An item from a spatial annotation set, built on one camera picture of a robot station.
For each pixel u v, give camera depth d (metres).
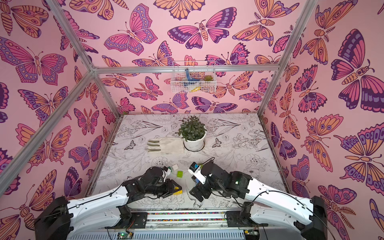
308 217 0.40
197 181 0.82
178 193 0.74
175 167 0.90
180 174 0.90
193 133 0.88
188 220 0.75
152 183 0.64
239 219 0.73
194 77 0.95
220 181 0.52
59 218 0.41
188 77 0.94
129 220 0.66
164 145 1.02
